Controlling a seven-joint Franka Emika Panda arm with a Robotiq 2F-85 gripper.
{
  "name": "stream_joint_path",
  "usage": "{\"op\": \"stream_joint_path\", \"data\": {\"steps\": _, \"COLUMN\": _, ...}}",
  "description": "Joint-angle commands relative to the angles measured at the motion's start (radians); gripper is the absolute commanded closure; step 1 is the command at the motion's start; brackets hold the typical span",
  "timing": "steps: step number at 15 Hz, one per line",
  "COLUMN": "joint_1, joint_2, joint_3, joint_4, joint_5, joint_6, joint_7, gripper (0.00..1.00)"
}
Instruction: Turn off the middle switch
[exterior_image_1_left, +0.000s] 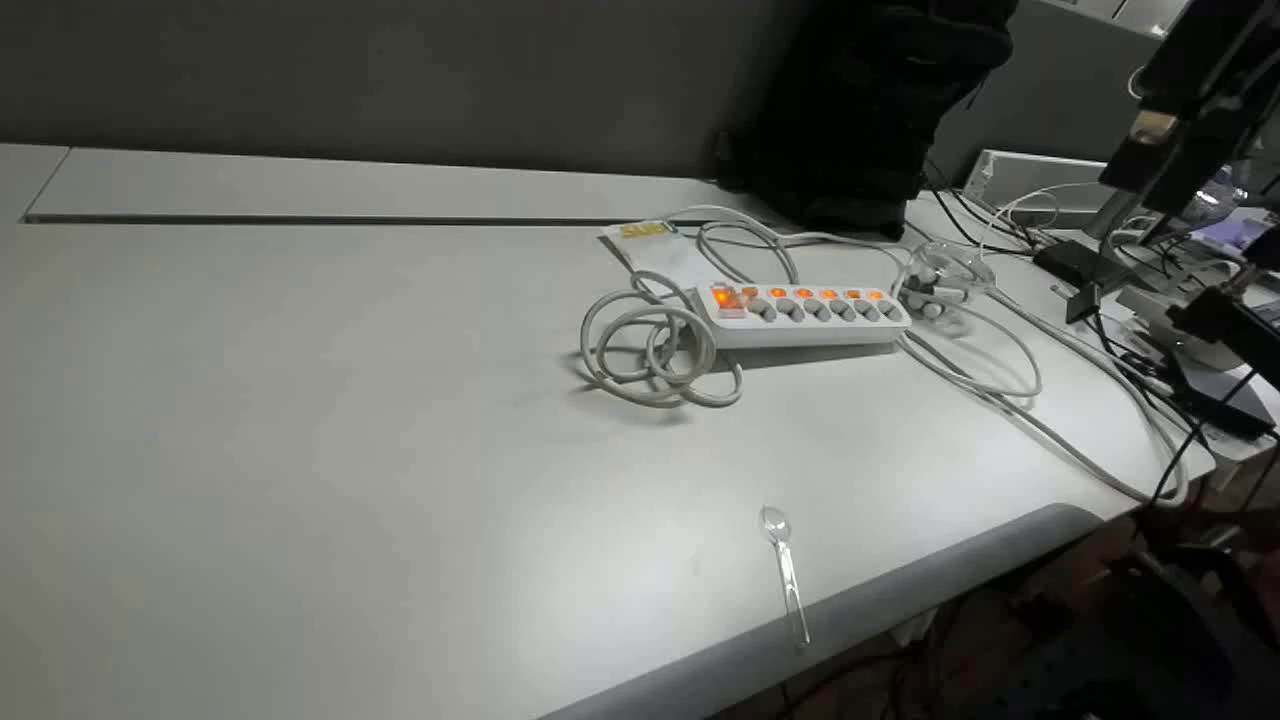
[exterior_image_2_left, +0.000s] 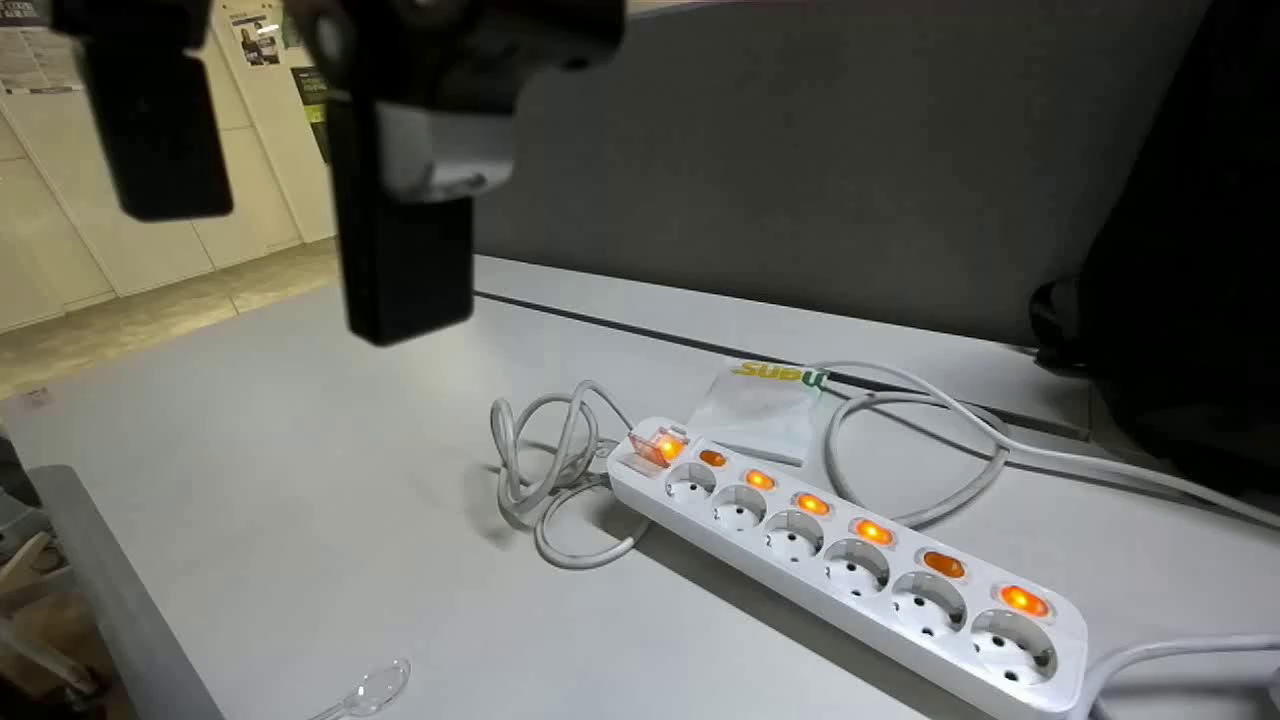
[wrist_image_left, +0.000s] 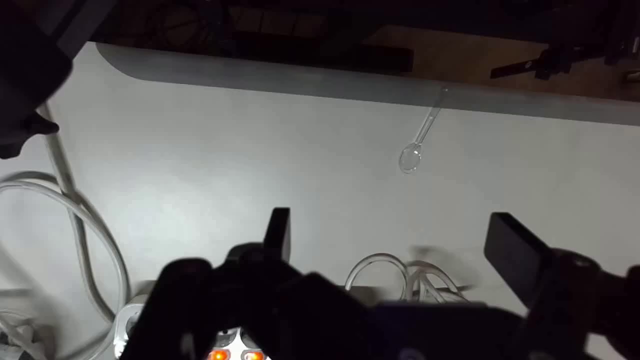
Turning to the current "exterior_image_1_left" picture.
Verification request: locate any clear plastic spoon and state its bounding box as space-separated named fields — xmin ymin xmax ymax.
xmin=759 ymin=507 xmax=810 ymax=648

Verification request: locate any white cable on table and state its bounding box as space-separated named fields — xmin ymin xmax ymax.
xmin=691 ymin=209 xmax=1192 ymax=510

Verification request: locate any white multi-socket power strip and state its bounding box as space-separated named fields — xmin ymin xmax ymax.
xmin=694 ymin=283 xmax=912 ymax=350

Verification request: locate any white paper card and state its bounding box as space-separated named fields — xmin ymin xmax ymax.
xmin=598 ymin=218 xmax=714 ymax=288

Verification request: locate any grey table divider panel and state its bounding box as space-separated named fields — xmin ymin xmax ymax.
xmin=0 ymin=0 xmax=817 ymax=172

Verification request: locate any black camera stand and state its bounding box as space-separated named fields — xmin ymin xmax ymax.
xmin=1062 ymin=0 xmax=1280 ymax=325

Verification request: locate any coiled white power cable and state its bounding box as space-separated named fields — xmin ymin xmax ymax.
xmin=571 ymin=269 xmax=747 ymax=410

